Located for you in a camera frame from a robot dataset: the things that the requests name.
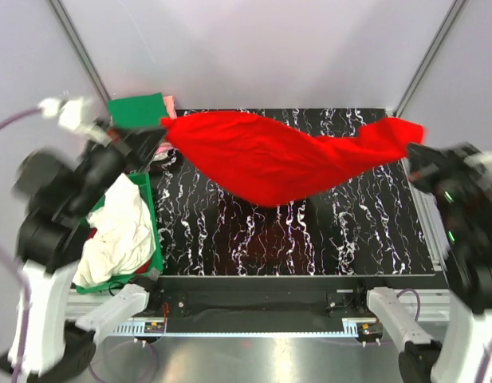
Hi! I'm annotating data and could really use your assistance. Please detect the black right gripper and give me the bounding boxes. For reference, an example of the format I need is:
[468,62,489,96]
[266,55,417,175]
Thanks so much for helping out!
[407,141,492,247]

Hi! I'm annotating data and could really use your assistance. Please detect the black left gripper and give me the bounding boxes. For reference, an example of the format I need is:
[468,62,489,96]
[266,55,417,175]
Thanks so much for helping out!
[69,115,171,214]

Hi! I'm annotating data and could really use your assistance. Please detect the red t-shirt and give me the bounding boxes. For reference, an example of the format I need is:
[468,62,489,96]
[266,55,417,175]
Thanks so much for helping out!
[161,111,426,207]

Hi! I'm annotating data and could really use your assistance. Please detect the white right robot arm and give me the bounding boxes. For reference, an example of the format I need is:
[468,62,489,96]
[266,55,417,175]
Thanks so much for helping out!
[352,144,492,382]

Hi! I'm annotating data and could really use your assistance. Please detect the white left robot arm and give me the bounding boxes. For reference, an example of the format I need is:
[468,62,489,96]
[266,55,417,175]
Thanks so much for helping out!
[0,98,166,382]

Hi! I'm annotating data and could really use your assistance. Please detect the folded white t-shirt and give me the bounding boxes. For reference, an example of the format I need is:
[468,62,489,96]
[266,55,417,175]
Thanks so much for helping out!
[152,148,176,162]

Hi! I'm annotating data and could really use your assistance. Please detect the folded green t-shirt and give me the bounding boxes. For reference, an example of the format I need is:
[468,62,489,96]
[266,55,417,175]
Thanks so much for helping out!
[108,93,169,129]

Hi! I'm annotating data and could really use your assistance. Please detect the folded salmon pink t-shirt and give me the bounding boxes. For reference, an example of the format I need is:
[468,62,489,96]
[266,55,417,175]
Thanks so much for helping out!
[157,96,177,155]

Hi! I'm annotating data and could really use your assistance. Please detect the crumpled white t-shirt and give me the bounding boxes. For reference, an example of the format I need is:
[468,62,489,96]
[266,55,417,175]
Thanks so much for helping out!
[73,174,156,288]

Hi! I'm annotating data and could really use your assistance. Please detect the green plastic bin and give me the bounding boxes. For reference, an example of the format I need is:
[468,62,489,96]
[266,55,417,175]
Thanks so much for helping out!
[73,172,163,294]

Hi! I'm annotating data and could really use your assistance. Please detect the dark red garment in bin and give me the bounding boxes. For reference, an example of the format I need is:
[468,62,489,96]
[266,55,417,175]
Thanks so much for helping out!
[87,228,152,274]

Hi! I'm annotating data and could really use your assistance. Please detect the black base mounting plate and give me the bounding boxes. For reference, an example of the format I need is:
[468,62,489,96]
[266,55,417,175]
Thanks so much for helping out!
[144,276,388,316]

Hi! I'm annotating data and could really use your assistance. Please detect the aluminium frame rail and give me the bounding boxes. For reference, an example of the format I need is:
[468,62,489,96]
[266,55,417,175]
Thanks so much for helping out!
[66,290,450,338]

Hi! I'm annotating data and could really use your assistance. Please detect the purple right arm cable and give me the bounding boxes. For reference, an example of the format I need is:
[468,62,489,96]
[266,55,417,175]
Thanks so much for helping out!
[396,289,492,383]

